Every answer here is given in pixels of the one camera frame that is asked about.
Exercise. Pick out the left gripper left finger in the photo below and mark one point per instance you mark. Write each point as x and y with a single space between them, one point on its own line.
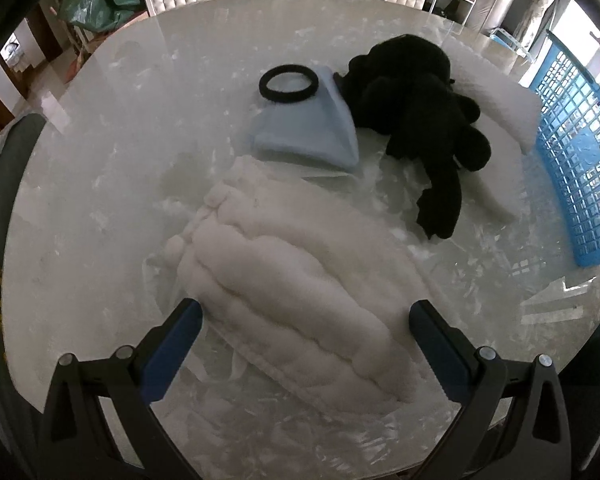
98 422

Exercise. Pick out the white foam pad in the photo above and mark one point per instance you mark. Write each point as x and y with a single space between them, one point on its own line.
515 108

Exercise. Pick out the blue plastic basket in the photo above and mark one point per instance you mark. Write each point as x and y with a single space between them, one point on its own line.
568 141

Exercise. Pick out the white sponge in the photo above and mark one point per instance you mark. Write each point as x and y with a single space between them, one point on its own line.
499 184

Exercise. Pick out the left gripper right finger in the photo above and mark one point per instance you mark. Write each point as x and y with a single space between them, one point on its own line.
512 422

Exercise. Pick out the white ribbed fluffy cloth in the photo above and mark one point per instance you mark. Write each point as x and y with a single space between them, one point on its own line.
305 287

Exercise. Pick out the green plastic bag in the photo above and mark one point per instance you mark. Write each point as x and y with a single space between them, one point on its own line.
100 15

